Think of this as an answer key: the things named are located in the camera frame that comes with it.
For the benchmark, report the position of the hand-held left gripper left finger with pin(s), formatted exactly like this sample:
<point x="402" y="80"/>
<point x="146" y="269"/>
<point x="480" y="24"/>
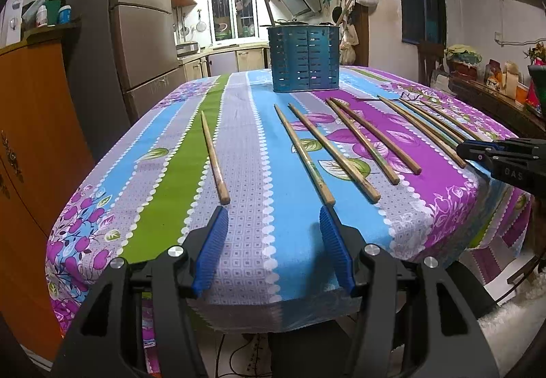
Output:
<point x="211" y="250"/>

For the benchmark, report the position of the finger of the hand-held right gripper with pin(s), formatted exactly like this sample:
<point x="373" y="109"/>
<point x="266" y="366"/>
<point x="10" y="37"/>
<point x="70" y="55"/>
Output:
<point x="482" y="145"/>
<point x="473" y="155"/>

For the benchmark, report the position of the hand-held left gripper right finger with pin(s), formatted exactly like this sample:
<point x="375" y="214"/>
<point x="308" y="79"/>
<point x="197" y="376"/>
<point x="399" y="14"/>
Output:
<point x="337" y="250"/>

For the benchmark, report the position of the blue slotted utensil holder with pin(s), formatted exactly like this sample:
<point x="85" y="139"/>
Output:
<point x="305" y="62"/>

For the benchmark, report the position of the striped floral tablecloth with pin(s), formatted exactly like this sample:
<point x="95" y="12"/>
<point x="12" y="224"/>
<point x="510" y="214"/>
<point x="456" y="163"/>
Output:
<point x="247" y="233"/>

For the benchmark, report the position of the dark wooden side table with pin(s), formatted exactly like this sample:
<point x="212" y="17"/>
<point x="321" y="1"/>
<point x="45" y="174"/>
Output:
<point x="490" y="105"/>

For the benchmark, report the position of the orange cup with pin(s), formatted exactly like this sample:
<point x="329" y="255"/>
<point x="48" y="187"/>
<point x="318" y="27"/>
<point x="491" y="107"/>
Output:
<point x="521" y="94"/>

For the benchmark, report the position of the orange packet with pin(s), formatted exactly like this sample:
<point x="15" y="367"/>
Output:
<point x="493" y="77"/>

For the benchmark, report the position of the beige carton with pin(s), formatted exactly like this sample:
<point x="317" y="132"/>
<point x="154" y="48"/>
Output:
<point x="509" y="79"/>

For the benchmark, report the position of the dark wooden chair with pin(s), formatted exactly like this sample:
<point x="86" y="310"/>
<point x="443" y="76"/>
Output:
<point x="428" y="62"/>

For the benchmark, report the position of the dried flower bouquet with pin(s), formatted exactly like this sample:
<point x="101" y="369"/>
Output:
<point x="537" y="51"/>

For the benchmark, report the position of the white power strip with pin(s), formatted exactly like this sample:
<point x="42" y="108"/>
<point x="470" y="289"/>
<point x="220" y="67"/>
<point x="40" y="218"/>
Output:
<point x="258" y="356"/>

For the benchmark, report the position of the white fluffy rug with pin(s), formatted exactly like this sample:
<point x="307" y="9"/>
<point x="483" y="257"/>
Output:
<point x="512" y="326"/>

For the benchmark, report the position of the beige hanging bags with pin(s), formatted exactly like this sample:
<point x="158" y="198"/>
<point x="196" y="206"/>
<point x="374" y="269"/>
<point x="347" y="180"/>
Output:
<point x="349" y="45"/>

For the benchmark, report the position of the brown wooden pillar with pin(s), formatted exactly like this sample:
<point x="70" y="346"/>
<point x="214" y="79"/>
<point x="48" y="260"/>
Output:
<point x="360" y="28"/>

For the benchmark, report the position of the kitchen counter cabinets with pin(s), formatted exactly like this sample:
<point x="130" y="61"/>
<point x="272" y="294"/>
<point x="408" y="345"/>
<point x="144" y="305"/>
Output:
<point x="251" y="60"/>

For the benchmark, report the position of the silver countertop appliance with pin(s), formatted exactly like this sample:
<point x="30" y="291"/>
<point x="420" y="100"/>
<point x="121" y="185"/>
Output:
<point x="187" y="49"/>

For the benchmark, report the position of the orange wooden cabinet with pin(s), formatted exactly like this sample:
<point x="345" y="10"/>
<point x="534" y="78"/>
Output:
<point x="34" y="126"/>

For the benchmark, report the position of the silver refrigerator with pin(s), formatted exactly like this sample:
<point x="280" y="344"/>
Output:
<point x="145" y="41"/>

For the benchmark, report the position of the hanging round strainer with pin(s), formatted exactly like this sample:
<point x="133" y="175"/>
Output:
<point x="201" y="24"/>

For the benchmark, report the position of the white jar blue label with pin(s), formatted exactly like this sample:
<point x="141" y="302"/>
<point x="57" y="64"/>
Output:
<point x="64" y="15"/>

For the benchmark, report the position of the green plastic container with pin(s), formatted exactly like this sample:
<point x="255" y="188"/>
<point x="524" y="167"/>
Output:
<point x="53" y="11"/>

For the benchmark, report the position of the white bottle red label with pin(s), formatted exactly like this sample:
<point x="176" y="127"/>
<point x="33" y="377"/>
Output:
<point x="42" y="17"/>

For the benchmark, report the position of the tilted pale box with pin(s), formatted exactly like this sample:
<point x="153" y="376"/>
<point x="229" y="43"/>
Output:
<point x="32" y="13"/>

